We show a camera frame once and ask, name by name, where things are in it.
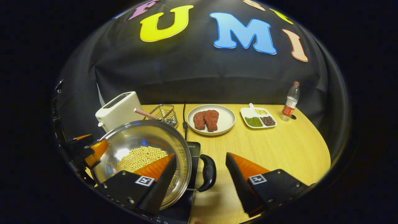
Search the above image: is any steel pot with black handles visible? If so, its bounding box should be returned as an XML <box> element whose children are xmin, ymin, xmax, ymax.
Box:
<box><xmin>91</xmin><ymin>120</ymin><xmax>217</xmax><ymax>210</ymax></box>

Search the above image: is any wire mesh basket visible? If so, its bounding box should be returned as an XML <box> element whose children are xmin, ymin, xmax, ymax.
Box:
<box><xmin>149</xmin><ymin>104</ymin><xmax>178</xmax><ymax>127</ymax></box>

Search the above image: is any white divided dish of beans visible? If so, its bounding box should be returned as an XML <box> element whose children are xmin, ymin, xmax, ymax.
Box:
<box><xmin>240</xmin><ymin>107</ymin><xmax>277</xmax><ymax>129</ymax></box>

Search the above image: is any white round plate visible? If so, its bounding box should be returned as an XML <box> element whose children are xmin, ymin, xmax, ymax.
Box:
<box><xmin>187</xmin><ymin>104</ymin><xmax>236</xmax><ymax>136</ymax></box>

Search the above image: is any white toaster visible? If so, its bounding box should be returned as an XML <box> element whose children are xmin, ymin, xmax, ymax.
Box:
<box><xmin>95</xmin><ymin>91</ymin><xmax>146</xmax><ymax>133</ymax></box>

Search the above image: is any black power cable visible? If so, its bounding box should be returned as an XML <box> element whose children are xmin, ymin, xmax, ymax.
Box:
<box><xmin>183</xmin><ymin>104</ymin><xmax>189</xmax><ymax>141</ymax></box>

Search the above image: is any clear plastic water bottle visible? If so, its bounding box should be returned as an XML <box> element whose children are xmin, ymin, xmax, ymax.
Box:
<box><xmin>280</xmin><ymin>81</ymin><xmax>300</xmax><ymax>121</ymax></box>

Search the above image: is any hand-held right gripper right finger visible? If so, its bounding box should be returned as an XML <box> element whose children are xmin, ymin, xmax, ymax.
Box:
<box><xmin>225</xmin><ymin>152</ymin><xmax>308</xmax><ymax>217</ymax></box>

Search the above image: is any black induction cooktop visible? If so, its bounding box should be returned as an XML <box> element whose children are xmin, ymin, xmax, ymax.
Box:
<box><xmin>140</xmin><ymin>142</ymin><xmax>201</xmax><ymax>224</ymax></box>

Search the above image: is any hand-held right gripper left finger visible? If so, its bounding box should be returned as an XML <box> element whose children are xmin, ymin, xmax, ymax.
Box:
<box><xmin>98</xmin><ymin>153</ymin><xmax>178</xmax><ymax>217</ymax></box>

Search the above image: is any black backdrop cloth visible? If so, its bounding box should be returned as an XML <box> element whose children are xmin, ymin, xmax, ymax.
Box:
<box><xmin>54</xmin><ymin>0</ymin><xmax>352</xmax><ymax>162</ymax></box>

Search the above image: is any brown meat piece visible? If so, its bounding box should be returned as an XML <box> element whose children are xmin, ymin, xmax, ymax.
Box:
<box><xmin>204</xmin><ymin>110</ymin><xmax>219</xmax><ymax>132</ymax></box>
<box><xmin>193</xmin><ymin>111</ymin><xmax>206</xmax><ymax>130</ymax></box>

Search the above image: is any pink striped stick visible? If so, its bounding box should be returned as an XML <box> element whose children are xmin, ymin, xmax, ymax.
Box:
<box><xmin>134</xmin><ymin>108</ymin><xmax>159</xmax><ymax>120</ymax></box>

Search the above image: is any pile of soybeans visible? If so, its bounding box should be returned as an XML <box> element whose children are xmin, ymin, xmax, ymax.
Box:
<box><xmin>117</xmin><ymin>146</ymin><xmax>176</xmax><ymax>190</ymax></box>

